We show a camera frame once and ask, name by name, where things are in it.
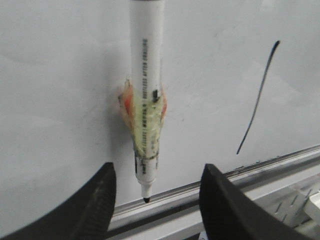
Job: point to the white plastic bin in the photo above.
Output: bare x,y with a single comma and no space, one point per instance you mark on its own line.
312,207

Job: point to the white whiteboard marker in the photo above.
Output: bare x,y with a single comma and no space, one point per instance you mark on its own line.
146,41

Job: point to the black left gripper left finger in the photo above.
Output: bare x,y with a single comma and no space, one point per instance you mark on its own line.
86,215

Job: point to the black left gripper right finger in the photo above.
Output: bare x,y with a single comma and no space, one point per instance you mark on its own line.
228,214

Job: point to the white perforated metal panel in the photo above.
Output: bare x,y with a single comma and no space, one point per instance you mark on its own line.
285,204

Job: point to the white whiteboard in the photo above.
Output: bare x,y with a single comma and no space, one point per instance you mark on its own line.
242,80

